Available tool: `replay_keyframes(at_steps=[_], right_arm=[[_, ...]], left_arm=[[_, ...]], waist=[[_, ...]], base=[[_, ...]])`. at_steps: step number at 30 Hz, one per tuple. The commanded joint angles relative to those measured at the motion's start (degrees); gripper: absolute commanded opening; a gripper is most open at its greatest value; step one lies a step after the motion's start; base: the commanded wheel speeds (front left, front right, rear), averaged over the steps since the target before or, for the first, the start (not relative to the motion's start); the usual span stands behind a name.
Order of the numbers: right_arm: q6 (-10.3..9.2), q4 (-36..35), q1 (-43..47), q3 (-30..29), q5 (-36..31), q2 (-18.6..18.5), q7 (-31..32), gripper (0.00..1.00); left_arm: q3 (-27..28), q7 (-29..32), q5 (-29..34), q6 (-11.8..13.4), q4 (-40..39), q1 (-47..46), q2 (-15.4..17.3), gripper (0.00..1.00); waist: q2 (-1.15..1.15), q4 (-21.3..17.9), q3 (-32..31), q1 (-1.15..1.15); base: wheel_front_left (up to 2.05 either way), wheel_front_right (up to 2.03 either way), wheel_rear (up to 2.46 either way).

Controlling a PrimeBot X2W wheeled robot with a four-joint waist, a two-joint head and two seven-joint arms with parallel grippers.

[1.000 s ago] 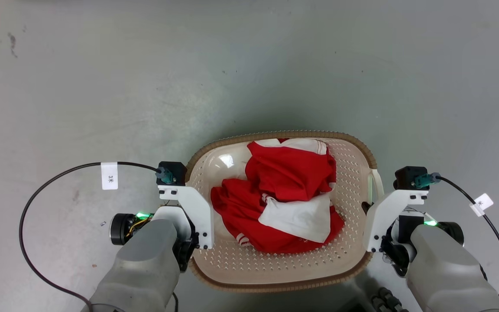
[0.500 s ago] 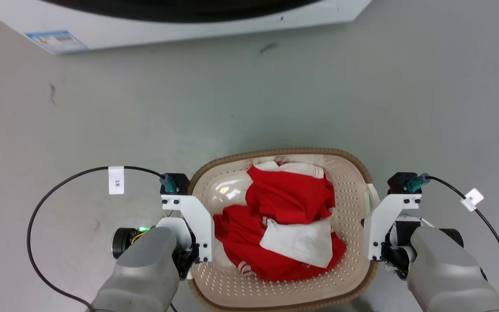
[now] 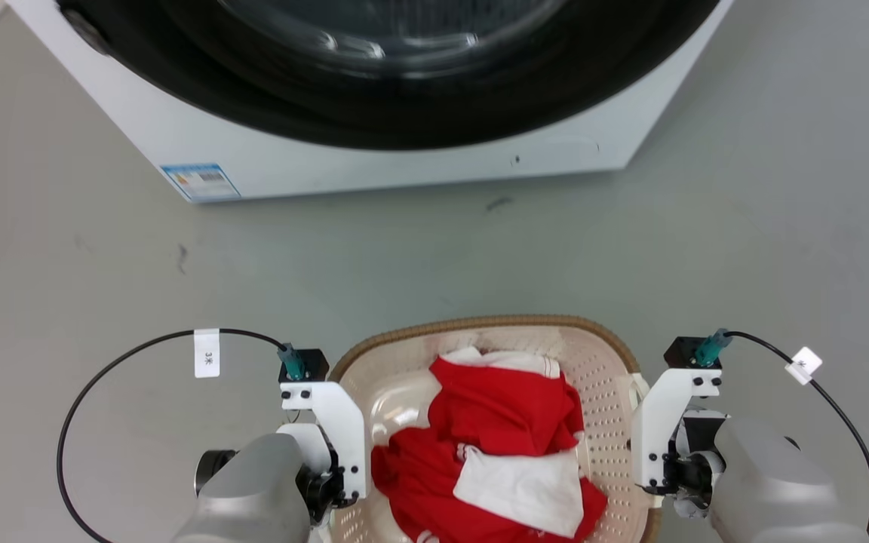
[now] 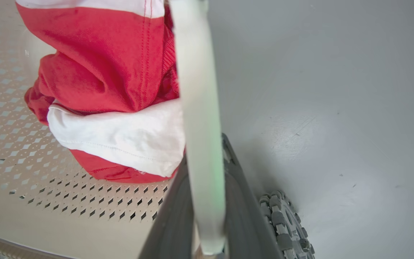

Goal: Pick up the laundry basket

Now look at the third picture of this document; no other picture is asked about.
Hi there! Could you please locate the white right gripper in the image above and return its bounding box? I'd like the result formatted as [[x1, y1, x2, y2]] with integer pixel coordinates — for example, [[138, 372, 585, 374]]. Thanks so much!
[[631, 367, 729, 518]]

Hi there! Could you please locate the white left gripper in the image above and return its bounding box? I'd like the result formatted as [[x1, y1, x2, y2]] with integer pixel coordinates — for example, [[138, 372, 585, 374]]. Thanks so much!
[[277, 381, 370, 523]]

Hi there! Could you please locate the beige perforated laundry basket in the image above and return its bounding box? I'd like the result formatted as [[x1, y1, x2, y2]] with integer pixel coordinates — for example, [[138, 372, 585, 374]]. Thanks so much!
[[327, 314, 663, 543]]

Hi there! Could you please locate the red garment white panel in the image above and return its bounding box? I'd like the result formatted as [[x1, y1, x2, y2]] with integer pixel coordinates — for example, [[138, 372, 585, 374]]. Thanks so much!
[[370, 425, 608, 543]]

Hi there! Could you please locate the red shirt white collar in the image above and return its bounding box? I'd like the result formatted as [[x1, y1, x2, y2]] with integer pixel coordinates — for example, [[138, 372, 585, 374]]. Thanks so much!
[[428, 346, 585, 458]]

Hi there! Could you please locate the blue energy label sticker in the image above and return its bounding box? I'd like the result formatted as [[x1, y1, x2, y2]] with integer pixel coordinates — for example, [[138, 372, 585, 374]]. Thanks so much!
[[161, 163, 241, 202]]

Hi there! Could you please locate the white washer service flap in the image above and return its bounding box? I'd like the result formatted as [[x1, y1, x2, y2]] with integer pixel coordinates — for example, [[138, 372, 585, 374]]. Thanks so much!
[[508, 138, 601, 171]]

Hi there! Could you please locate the black round washer door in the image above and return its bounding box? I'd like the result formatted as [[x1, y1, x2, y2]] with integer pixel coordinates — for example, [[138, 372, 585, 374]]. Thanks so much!
[[57, 0, 722, 151]]

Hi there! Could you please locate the white washing machine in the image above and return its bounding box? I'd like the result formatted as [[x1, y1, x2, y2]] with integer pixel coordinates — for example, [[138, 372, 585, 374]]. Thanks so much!
[[6, 0, 735, 204]]

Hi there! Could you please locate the teal left cable connector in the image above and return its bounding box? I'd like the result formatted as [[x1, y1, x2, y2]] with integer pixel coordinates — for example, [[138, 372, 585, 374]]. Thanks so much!
[[277, 342, 306, 382]]

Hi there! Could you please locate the teal cable connector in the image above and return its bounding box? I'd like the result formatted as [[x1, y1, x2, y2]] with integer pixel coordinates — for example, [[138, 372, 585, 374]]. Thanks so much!
[[694, 327, 734, 369], [277, 342, 306, 382]]

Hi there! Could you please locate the teal right cable connector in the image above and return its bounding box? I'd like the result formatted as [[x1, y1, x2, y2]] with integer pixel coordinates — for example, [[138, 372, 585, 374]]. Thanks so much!
[[694, 327, 734, 369]]

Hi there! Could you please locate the white tag left cable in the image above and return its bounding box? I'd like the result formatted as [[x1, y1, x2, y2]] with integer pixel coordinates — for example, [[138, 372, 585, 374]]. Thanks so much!
[[193, 328, 222, 379]]

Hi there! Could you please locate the white tag cable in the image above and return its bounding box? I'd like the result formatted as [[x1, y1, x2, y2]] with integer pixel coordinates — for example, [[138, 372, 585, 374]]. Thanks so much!
[[785, 346, 823, 386], [193, 328, 222, 379]]

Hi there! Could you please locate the white tag right cable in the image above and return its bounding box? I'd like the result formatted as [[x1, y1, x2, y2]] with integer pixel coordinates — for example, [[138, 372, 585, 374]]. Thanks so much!
[[785, 346, 823, 386]]

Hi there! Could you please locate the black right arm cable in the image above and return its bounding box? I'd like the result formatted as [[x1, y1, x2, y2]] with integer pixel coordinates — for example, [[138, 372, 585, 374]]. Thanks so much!
[[724, 330, 869, 537]]

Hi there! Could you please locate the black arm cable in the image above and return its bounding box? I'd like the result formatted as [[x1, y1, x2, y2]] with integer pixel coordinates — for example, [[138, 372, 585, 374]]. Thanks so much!
[[57, 328, 289, 543], [724, 330, 869, 537]]

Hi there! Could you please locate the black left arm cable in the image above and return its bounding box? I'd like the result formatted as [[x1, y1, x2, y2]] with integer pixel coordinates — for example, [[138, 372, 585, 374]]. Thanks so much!
[[57, 328, 289, 543]]

